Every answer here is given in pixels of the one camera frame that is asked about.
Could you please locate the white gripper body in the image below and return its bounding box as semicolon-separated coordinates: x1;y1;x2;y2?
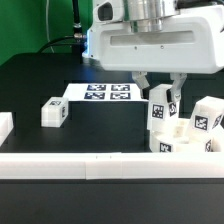
86;0;224;73

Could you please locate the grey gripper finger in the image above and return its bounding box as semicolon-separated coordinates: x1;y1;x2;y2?
132;72;150;99
166;73;187;103

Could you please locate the white marker sheet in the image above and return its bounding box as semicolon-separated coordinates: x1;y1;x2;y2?
63;83;145;102

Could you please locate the white front fence bar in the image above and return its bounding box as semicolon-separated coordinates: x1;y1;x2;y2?
0;152;224;180

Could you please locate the white fence bar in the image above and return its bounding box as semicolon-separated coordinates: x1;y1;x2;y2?
0;112;14;146
0;152;224;180

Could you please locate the white left fence bar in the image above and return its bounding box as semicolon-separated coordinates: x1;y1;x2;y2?
0;112;14;146

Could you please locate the black cable with connector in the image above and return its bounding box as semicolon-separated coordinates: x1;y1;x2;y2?
36;0;88;54

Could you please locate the thin white cable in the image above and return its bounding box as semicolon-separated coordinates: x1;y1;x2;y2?
45;0;55;54

